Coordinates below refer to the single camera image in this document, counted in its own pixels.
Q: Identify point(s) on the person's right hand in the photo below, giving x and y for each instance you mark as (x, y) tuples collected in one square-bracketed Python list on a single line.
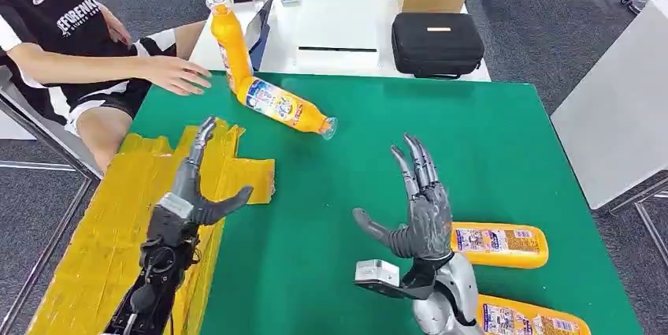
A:
[(175, 75)]

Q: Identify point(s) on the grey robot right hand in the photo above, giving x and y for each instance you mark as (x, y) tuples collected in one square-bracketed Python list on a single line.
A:
[(430, 223)]

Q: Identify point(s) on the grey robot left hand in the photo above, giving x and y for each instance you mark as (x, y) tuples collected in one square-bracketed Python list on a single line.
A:
[(188, 186)]

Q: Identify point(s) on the person's left hand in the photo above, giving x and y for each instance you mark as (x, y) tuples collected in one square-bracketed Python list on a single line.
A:
[(117, 27)]

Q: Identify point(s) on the orange drink bottle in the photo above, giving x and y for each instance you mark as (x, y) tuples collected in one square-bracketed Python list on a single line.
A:
[(229, 40), (485, 311), (537, 249), (309, 116)]

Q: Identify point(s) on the person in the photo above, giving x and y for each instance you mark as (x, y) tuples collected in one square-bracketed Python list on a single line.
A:
[(47, 14)]

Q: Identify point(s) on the green table mat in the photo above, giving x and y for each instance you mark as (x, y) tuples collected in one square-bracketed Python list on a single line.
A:
[(365, 176)]

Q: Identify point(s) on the dark tablet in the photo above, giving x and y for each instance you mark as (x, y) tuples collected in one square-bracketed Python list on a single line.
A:
[(261, 35)]

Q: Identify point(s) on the grey metal chair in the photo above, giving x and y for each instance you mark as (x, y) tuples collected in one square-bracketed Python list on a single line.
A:
[(47, 129)]

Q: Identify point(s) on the thin black pen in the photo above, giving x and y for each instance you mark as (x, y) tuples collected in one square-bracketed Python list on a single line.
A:
[(336, 49)]

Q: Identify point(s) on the white table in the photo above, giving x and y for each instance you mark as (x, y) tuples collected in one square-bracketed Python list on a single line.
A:
[(334, 14)]

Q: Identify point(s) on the black carrying case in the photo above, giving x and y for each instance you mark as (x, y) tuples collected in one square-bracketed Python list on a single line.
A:
[(437, 44)]

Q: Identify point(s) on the grey side table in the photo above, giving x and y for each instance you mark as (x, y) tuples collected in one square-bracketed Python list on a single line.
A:
[(618, 103)]

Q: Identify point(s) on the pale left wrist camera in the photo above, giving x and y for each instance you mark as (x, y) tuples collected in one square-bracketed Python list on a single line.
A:
[(167, 225)]

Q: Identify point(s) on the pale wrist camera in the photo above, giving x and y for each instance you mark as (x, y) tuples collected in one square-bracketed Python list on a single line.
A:
[(375, 272), (167, 225)]

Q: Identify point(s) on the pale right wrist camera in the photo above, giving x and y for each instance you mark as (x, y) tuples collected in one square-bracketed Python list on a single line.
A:
[(375, 272)]

